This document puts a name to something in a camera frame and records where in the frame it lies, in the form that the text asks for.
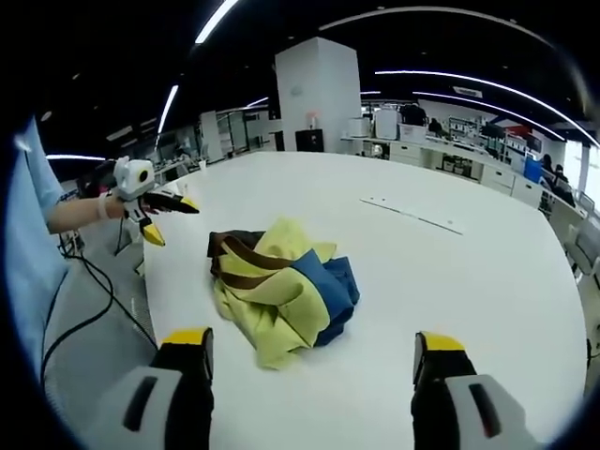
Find black cable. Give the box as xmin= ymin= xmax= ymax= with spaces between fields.
xmin=39 ymin=229 xmax=159 ymax=390

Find black cabinet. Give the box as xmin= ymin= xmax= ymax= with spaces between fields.
xmin=294 ymin=127 xmax=325 ymax=153

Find row of white cabinets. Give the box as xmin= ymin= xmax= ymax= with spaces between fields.
xmin=340 ymin=135 xmax=548 ymax=210

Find blue box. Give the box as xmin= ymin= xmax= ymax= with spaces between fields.
xmin=523 ymin=156 xmax=545 ymax=184

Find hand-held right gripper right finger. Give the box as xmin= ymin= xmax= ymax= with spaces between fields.
xmin=411 ymin=330 xmax=540 ymax=450

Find yellow blue brown cloth bag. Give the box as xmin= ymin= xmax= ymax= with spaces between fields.
xmin=207 ymin=216 xmax=362 ymax=371

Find person's left hand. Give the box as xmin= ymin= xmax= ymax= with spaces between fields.
xmin=96 ymin=193 xmax=128 ymax=221

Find person's light blue shirt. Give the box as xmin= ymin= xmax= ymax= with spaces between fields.
xmin=3 ymin=115 xmax=72 ymax=376

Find white storage box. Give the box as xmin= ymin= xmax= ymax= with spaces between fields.
xmin=374 ymin=109 xmax=400 ymax=140
xmin=397 ymin=123 xmax=428 ymax=144

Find ceiling light strip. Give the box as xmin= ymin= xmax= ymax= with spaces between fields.
xmin=157 ymin=84 xmax=181 ymax=135
xmin=194 ymin=0 xmax=241 ymax=45
xmin=374 ymin=69 xmax=592 ymax=138
xmin=412 ymin=90 xmax=567 ymax=142

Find grey office chair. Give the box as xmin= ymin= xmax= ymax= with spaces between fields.
xmin=562 ymin=217 xmax=600 ymax=287

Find white square pillar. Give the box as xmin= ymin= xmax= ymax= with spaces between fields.
xmin=274 ymin=36 xmax=363 ymax=154

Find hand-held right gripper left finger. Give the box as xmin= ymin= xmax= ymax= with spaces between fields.
xmin=88 ymin=326 xmax=215 ymax=450

